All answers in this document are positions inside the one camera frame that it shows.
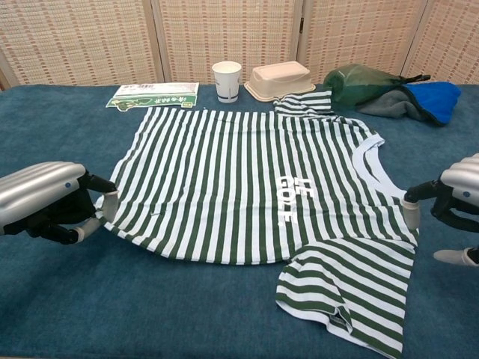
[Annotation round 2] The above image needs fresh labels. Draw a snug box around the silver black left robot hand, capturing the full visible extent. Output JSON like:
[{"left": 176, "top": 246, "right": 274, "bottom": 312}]
[{"left": 0, "top": 160, "right": 119, "bottom": 246}]

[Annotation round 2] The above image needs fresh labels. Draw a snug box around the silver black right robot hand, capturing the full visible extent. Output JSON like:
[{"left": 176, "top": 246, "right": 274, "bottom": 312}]
[{"left": 402, "top": 153, "right": 479, "bottom": 267}]

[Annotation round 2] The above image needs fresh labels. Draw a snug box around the green white striped T-shirt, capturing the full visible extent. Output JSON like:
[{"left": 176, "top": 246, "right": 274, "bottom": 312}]
[{"left": 95, "top": 89, "right": 420, "bottom": 359}]

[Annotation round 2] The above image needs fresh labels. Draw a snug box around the blue grey cloth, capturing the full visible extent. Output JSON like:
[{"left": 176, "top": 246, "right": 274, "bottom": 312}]
[{"left": 355, "top": 81, "right": 463, "bottom": 127}]

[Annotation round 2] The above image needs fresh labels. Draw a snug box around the blue carpet table mat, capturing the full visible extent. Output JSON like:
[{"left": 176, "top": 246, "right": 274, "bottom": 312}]
[{"left": 0, "top": 84, "right": 479, "bottom": 359}]

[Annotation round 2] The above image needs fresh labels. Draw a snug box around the woven folding screen panel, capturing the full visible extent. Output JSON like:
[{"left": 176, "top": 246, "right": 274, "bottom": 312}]
[
  {"left": 0, "top": 0, "right": 165, "bottom": 90},
  {"left": 297, "top": 0, "right": 435, "bottom": 85},
  {"left": 402, "top": 0, "right": 479, "bottom": 85},
  {"left": 151, "top": 0, "right": 304, "bottom": 85}
]

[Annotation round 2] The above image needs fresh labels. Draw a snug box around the green plastic bottle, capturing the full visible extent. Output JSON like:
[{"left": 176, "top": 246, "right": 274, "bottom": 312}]
[{"left": 323, "top": 63, "right": 431, "bottom": 111}]

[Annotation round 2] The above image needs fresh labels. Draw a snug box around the green white flat paper package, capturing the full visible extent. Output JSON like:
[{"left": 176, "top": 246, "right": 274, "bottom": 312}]
[{"left": 104, "top": 82, "right": 201, "bottom": 112}]

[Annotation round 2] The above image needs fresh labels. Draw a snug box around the beige food container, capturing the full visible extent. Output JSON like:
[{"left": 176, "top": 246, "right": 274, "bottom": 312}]
[{"left": 243, "top": 61, "right": 317, "bottom": 102}]

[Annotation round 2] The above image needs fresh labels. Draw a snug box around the white paper cup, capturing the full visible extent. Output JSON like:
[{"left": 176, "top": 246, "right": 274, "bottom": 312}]
[{"left": 211, "top": 61, "right": 242, "bottom": 104}]

